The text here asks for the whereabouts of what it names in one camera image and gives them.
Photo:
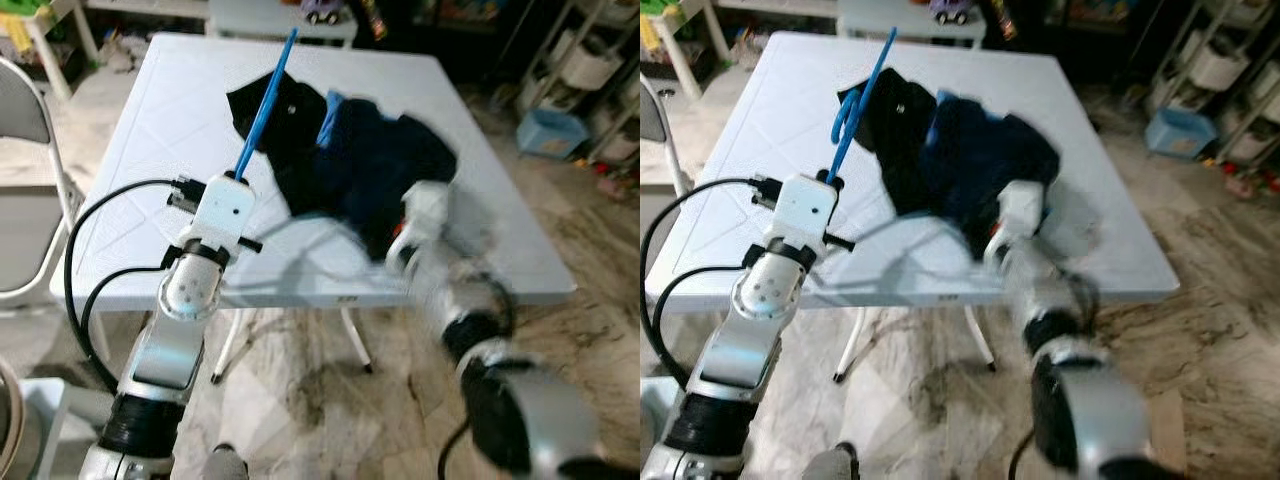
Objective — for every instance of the blue plastic hanger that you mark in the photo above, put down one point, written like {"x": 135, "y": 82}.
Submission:
{"x": 262, "y": 110}
{"x": 862, "y": 100}

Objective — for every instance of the dark navy garment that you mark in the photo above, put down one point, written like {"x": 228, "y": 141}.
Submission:
{"x": 385, "y": 160}
{"x": 990, "y": 160}

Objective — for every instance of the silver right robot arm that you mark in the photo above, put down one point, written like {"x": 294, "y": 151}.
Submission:
{"x": 1100, "y": 410}
{"x": 540, "y": 410}

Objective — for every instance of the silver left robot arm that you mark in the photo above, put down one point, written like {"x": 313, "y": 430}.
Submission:
{"x": 745, "y": 350}
{"x": 165, "y": 350}

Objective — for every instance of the large light blue plastic table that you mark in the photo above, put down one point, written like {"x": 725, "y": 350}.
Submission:
{"x": 160, "y": 100}
{"x": 760, "y": 100}

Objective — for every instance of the small light blue table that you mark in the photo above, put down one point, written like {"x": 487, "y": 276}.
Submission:
{"x": 900, "y": 25}
{"x": 270, "y": 25}

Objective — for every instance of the purple toy car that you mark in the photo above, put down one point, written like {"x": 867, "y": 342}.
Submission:
{"x": 950, "y": 10}
{"x": 320, "y": 10}

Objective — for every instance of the grey folding chair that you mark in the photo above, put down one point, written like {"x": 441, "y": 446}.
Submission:
{"x": 20, "y": 110}
{"x": 652, "y": 120}

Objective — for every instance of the white low toy shelf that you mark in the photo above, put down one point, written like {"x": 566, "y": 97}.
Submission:
{"x": 681, "y": 55}
{"x": 47, "y": 55}

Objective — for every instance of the light blue plastic basket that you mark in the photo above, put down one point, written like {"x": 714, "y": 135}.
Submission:
{"x": 1180, "y": 135}
{"x": 550, "y": 135}

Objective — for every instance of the metal laundry bowl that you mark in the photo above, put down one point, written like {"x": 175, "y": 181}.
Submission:
{"x": 8, "y": 430}

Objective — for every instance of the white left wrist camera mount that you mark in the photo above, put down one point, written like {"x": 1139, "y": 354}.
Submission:
{"x": 225, "y": 210}
{"x": 808, "y": 210}

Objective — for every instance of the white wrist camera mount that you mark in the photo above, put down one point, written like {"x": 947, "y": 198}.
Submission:
{"x": 225, "y": 210}
{"x": 425, "y": 212}
{"x": 808, "y": 210}
{"x": 1020, "y": 210}

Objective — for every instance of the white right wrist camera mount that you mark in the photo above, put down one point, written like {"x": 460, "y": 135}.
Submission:
{"x": 425, "y": 212}
{"x": 1020, "y": 210}

